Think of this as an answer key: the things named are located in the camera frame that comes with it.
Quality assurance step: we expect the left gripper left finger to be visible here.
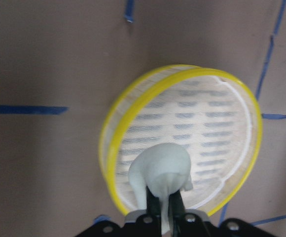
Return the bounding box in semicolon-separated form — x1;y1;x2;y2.
146;187;161;217

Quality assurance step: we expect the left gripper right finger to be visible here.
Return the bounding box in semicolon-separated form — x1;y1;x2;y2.
168;191;185;237

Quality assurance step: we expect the white steamed bun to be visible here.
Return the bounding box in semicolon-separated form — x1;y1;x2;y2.
128;143;193;234

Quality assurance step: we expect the lower white steamer cloth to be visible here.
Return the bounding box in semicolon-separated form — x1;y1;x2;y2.
116;76;259;212

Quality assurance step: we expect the lower yellow steamer layer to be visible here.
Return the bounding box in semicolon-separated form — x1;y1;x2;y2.
99;64;262;215

